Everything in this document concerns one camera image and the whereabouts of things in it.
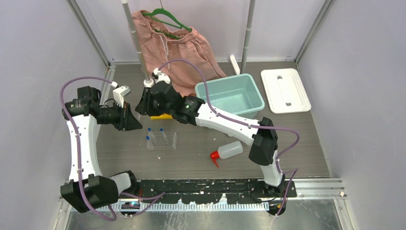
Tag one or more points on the blue capped tube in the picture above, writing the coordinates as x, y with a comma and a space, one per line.
163, 133
149, 143
151, 134

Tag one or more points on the white bin lid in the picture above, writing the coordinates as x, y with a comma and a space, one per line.
285, 91

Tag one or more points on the green clothes hanger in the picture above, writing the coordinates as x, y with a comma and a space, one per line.
165, 23

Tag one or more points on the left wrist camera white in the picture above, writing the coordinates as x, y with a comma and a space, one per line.
119, 94

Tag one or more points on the left metal rack pole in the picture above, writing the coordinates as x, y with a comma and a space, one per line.
148, 82

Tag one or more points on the metal rack pole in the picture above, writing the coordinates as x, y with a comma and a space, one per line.
247, 35
148, 82

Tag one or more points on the white rack foot right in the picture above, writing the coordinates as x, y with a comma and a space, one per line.
234, 64

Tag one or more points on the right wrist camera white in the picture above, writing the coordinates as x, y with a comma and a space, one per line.
159, 76

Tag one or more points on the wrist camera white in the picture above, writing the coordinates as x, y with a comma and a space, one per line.
159, 76
119, 94

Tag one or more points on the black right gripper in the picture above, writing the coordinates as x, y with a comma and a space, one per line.
145, 107

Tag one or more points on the clear acrylic tube rack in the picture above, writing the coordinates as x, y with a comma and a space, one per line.
165, 144

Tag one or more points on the white wash bottle red cap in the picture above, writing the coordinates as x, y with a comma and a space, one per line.
226, 151

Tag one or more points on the right metal rack pole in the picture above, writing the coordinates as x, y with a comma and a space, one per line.
247, 35

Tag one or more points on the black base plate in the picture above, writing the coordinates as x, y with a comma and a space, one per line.
207, 191

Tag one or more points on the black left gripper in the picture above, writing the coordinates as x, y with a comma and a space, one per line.
127, 121

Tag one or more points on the yellow test tube rack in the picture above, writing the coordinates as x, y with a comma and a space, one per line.
160, 117

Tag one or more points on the teal plastic bin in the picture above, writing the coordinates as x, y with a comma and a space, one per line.
237, 94

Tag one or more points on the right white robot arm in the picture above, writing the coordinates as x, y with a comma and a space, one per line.
255, 133

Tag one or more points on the pink shorts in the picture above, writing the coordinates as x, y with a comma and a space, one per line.
186, 56

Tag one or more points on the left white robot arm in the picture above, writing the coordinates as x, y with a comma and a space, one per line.
87, 185

